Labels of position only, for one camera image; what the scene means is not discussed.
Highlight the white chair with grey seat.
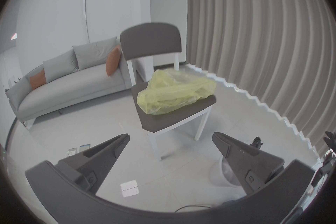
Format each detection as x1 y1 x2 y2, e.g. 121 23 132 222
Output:
120 22 217 161

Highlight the white trash bin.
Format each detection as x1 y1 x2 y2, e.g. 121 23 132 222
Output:
209 157 245 188

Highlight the beige curtain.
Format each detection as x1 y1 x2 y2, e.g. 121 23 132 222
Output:
186 0 336 163

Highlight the black cable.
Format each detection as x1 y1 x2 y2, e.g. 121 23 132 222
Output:
174 205 213 214

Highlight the pale grey sofa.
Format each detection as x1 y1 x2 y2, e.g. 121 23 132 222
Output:
6 37 132 130

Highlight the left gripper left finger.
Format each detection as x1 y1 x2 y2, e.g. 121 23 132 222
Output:
56 134 130 194

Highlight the crumpled black plastic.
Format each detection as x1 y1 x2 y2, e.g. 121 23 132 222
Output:
249 136 264 151

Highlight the large grey cushion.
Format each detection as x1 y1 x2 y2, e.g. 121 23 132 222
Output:
72 37 122 71

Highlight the yellow plastic bag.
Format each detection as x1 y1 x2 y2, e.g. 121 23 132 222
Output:
137 69 217 115

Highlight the orange cushion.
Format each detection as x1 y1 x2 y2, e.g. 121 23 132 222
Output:
29 69 47 90
106 46 122 77

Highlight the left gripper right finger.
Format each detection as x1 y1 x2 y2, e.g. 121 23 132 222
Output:
212 132 285 196

